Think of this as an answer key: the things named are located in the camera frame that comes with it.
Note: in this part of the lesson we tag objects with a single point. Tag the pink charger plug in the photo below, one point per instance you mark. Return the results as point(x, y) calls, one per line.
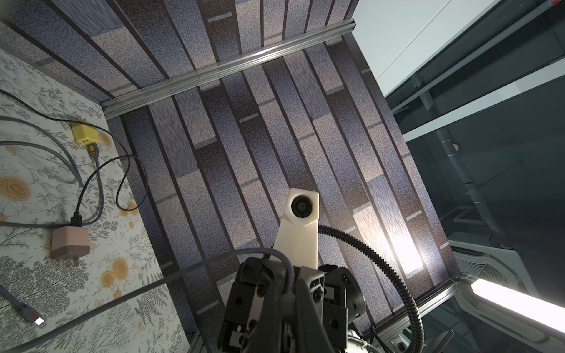
point(70, 242)

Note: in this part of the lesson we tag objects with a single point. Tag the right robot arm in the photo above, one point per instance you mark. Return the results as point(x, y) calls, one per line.
point(417, 343)

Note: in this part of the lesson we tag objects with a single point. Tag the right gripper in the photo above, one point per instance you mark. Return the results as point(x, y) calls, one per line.
point(269, 311)

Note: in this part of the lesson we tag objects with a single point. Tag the yellow charger plug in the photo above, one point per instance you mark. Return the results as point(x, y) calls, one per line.
point(84, 134)

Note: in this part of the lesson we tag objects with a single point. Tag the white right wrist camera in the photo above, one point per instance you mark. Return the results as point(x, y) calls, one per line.
point(297, 236)

